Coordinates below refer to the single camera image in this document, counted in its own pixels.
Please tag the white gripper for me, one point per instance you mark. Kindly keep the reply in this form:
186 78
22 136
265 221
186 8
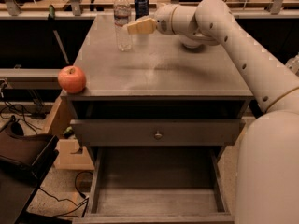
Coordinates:
163 22

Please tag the clear plastic water bottle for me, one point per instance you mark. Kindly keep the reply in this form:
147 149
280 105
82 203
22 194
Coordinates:
122 16

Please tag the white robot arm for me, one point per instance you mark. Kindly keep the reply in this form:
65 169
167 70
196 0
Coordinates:
267 179

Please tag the grey wooden drawer cabinet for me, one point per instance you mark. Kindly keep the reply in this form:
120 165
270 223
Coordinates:
157 79

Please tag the upper grey drawer with knob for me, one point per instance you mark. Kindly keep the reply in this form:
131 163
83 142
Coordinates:
157 132

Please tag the open grey middle drawer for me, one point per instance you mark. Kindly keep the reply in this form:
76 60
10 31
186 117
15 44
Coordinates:
156 185

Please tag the dark blue soda can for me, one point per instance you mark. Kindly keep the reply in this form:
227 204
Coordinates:
141 8

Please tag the white ceramic bowl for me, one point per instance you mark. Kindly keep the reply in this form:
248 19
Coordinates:
188 43

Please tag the red apple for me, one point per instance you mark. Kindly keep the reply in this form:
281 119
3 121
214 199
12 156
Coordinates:
72 79

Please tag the light wooden box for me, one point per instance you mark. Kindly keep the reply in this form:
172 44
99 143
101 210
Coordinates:
72 156

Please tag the dark brown chair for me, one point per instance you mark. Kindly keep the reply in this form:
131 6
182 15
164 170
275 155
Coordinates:
24 161

